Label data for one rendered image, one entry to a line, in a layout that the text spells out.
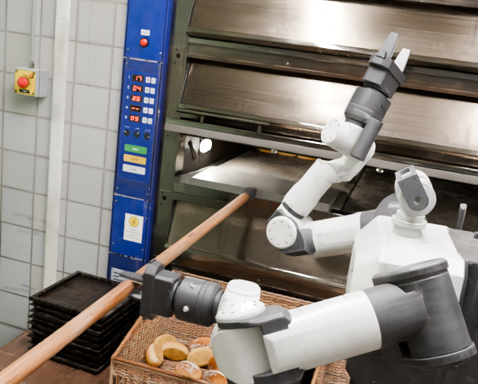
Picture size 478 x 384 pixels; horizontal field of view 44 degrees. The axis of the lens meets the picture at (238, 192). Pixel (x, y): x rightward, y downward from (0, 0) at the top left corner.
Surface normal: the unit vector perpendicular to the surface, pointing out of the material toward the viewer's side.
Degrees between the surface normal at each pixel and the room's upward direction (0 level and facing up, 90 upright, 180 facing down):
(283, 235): 82
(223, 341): 97
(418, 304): 65
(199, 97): 70
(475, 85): 90
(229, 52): 90
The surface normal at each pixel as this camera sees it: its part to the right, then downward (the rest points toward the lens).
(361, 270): -0.82, -0.04
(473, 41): -0.23, -0.14
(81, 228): -0.29, 0.20
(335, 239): -0.47, 0.03
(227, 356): -0.73, 0.21
